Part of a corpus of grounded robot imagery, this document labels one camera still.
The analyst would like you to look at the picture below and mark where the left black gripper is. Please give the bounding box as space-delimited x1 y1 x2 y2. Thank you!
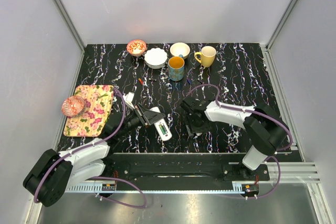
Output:
117 103 165 138

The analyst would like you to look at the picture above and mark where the white remote control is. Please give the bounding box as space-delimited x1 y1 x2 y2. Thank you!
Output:
150 106 172 142

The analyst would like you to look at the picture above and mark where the green battery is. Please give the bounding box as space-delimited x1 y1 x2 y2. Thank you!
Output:
159 124 169 136

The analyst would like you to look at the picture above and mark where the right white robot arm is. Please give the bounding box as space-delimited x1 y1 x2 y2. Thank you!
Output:
181 97 290 180

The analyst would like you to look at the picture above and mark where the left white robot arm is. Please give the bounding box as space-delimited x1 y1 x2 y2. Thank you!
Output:
23 104 165 207

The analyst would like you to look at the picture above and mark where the floral rectangular tray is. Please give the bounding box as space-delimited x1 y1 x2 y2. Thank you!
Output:
63 85 113 137

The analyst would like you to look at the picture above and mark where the white scalloped bowl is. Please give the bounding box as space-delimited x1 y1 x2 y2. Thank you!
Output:
144 48 167 69

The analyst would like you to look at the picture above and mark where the blue mug orange inside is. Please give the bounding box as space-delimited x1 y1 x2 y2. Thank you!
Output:
168 56 185 81

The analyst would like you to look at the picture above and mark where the orange floral small bowl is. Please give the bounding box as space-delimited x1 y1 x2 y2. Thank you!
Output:
127 39 147 57

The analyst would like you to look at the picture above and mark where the yellow mug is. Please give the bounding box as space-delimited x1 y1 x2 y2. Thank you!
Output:
194 46 217 67

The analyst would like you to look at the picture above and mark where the red patterned bowl on tray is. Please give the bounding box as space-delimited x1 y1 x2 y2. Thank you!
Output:
61 95 86 118

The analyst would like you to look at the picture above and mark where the cream round bowl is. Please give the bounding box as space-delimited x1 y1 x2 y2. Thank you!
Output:
170 42 190 59

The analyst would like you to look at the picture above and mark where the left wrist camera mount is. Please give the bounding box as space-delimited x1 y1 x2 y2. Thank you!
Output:
123 92 135 110

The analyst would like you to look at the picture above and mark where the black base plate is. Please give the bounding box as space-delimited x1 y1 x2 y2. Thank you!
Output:
52 152 289 192

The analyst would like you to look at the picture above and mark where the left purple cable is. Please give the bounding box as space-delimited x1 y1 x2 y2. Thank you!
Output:
33 87 148 208

